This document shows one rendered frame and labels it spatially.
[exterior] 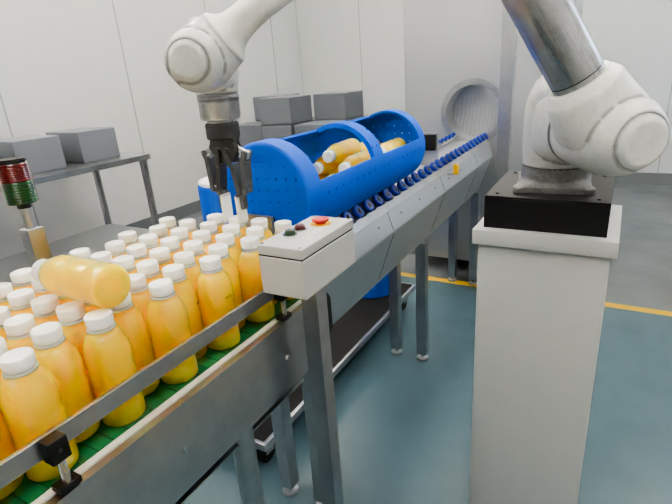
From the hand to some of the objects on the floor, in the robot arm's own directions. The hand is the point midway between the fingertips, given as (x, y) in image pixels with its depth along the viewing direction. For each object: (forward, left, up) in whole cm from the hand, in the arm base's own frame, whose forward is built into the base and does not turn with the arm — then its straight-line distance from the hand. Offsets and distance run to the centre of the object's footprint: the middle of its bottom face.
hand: (234, 209), depth 115 cm
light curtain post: (-47, -155, -113) cm, 198 cm away
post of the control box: (-26, +14, -110) cm, 114 cm away
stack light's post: (+41, +24, -110) cm, 120 cm away
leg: (-27, -211, -115) cm, 242 cm away
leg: (-6, -16, -110) cm, 112 cm away
